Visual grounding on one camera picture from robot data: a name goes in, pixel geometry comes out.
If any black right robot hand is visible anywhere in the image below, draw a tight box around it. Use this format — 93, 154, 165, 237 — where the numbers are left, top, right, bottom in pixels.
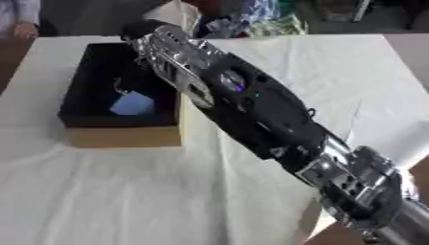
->
119, 18, 176, 45

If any cardboard box with black inside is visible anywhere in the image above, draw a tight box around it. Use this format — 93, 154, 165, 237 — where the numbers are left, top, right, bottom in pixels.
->
56, 42, 187, 149

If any light blue cube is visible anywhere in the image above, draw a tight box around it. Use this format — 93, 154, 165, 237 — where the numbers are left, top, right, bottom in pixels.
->
107, 91, 158, 117

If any person's hand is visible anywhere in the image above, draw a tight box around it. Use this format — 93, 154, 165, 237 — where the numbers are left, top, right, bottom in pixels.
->
11, 21, 42, 40

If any person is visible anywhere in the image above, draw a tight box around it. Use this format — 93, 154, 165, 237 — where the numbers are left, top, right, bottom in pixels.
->
0, 0, 44, 40

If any green and white patterned bag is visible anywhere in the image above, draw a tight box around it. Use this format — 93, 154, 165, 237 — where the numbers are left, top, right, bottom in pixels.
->
246, 13, 310, 36

